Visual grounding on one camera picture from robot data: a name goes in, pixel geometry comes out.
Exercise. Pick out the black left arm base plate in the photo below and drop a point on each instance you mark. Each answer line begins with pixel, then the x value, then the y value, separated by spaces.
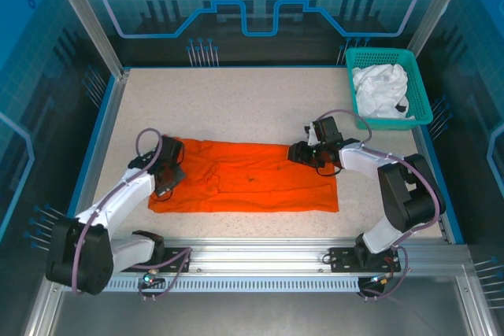
pixel 175 259

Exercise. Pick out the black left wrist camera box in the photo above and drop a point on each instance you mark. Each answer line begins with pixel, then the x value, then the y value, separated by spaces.
pixel 172 150

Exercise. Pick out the aluminium frame post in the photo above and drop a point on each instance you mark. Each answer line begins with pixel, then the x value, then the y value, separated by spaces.
pixel 90 21
pixel 441 9

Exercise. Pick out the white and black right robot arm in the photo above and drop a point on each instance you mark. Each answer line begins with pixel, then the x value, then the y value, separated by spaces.
pixel 405 194

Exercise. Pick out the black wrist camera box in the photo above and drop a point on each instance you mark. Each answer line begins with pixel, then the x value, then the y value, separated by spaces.
pixel 172 150
pixel 327 130

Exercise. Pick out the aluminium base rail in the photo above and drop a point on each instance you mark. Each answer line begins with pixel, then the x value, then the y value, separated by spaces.
pixel 256 253

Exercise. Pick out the white t-shirt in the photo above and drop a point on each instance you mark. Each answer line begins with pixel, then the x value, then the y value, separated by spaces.
pixel 380 90

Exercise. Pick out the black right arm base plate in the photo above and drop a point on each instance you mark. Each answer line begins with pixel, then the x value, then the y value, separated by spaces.
pixel 342 259

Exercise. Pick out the teal plastic basket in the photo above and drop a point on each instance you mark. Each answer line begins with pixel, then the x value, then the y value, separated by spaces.
pixel 418 88

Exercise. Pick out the orange t-shirt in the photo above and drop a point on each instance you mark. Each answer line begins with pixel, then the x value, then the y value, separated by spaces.
pixel 256 186

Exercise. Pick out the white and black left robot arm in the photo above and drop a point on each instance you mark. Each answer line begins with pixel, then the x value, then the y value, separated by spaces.
pixel 118 202

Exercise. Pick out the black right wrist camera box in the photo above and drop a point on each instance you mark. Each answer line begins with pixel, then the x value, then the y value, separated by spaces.
pixel 327 130

